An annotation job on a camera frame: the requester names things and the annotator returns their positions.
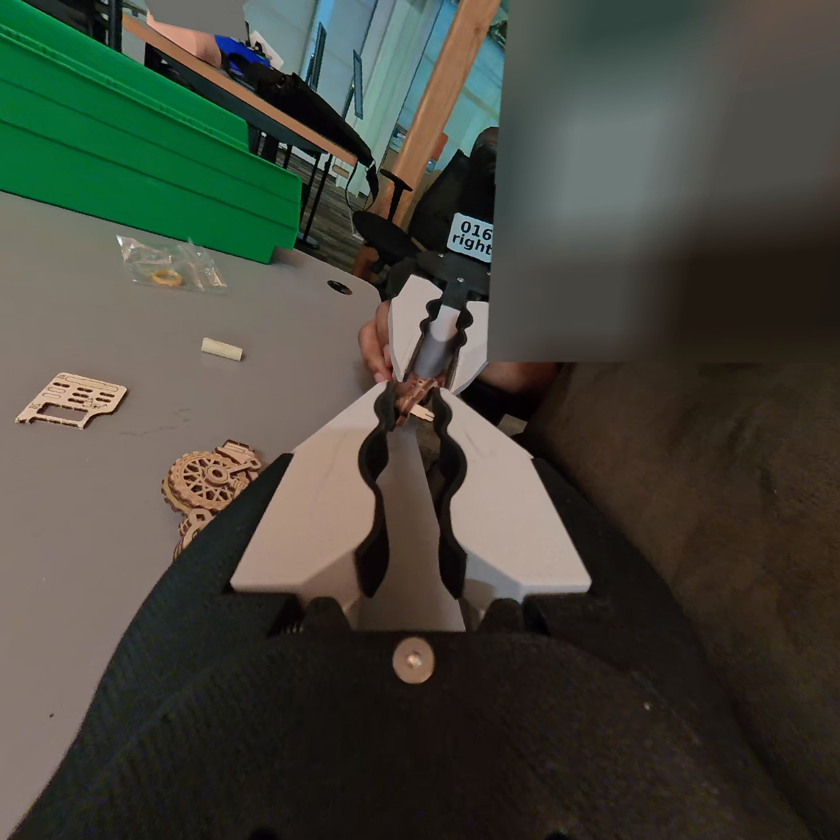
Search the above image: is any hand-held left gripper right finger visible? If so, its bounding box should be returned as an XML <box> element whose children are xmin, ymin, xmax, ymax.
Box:
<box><xmin>430</xmin><ymin>388</ymin><xmax>592</xmax><ymax>614</ymax></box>

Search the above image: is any black office chair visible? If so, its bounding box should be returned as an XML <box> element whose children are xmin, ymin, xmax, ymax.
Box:
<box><xmin>351</xmin><ymin>167</ymin><xmax>421</xmax><ymax>263</ymax></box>

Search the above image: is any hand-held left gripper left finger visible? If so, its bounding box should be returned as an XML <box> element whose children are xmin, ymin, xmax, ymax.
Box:
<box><xmin>230</xmin><ymin>382</ymin><xmax>395</xmax><ymax>614</ymax></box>

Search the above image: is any wooden mechanical gear model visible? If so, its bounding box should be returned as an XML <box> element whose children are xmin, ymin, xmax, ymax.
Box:
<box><xmin>162</xmin><ymin>441</ymin><xmax>263</xmax><ymax>559</ymax></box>

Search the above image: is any small slotted wooden offcut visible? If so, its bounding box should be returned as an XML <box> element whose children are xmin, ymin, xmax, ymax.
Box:
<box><xmin>14</xmin><ymin>373</ymin><xmax>129</xmax><ymax>431</ymax></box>

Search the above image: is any person's right hand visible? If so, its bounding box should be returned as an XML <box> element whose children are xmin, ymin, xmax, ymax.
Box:
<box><xmin>357</xmin><ymin>301</ymin><xmax>395</xmax><ymax>385</ymax></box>

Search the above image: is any person's right forearm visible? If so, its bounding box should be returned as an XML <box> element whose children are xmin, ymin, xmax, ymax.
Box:
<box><xmin>479</xmin><ymin>361</ymin><xmax>562</xmax><ymax>395</ymax></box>

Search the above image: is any blue object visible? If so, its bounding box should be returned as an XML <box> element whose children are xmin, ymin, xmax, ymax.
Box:
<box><xmin>213</xmin><ymin>36</ymin><xmax>273</xmax><ymax>70</ymax></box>

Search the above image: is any pink flat object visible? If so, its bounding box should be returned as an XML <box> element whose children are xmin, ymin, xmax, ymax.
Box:
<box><xmin>146</xmin><ymin>13</ymin><xmax>224</xmax><ymax>67</ymax></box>

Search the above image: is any wooden-top side table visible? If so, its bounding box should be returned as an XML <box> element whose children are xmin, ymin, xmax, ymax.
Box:
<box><xmin>121</xmin><ymin>13</ymin><xmax>358</xmax><ymax>250</ymax></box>

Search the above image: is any black shelf rack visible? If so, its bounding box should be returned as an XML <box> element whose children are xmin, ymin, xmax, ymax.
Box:
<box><xmin>39</xmin><ymin>0</ymin><xmax>126</xmax><ymax>50</ymax></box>

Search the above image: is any clear plastic bag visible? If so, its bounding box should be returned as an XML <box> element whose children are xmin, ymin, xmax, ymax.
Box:
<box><xmin>116</xmin><ymin>235</ymin><xmax>227</xmax><ymax>293</ymax></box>

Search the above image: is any grey desk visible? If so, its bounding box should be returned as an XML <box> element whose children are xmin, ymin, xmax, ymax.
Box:
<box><xmin>0</xmin><ymin>190</ymin><xmax>421</xmax><ymax>834</ymax></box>

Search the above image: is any wooden post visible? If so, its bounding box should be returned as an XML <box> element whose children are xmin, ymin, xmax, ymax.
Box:
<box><xmin>354</xmin><ymin>0</ymin><xmax>503</xmax><ymax>277</ymax></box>

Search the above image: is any black bag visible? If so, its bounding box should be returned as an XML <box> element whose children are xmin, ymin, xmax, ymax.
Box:
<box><xmin>223</xmin><ymin>56</ymin><xmax>382</xmax><ymax>204</ymax></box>

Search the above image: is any green plastic crate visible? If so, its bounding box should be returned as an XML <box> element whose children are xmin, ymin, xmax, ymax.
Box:
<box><xmin>0</xmin><ymin>82</ymin><xmax>303</xmax><ymax>265</ymax></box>
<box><xmin>0</xmin><ymin>13</ymin><xmax>252</xmax><ymax>155</ymax></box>

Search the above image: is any person's brown shirt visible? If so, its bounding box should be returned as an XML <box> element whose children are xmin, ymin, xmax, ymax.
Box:
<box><xmin>525</xmin><ymin>361</ymin><xmax>840</xmax><ymax>840</ymax></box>

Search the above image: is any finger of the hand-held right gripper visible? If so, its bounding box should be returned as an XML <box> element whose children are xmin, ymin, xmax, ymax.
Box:
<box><xmin>448</xmin><ymin>302</ymin><xmax>491</xmax><ymax>396</ymax></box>
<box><xmin>387</xmin><ymin>274</ymin><xmax>446</xmax><ymax>383</ymax></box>

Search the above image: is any small wooden puzzle part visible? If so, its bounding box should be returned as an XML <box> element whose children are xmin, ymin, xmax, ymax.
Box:
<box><xmin>392</xmin><ymin>374</ymin><xmax>437</xmax><ymax>424</ymax></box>

